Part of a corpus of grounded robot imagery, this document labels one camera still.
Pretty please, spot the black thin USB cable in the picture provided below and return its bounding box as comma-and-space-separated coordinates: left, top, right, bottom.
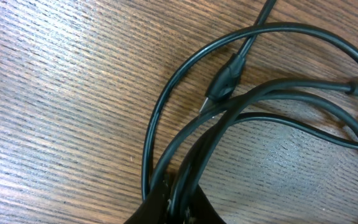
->
140, 0, 358, 202

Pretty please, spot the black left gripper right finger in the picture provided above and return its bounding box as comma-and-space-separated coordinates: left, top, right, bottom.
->
185, 186, 226, 224

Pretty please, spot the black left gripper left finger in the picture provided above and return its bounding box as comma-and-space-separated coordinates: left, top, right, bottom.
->
124, 180, 170, 224

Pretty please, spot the black USB-A cable blue plug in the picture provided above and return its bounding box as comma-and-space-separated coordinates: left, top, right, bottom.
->
151, 80, 358, 220

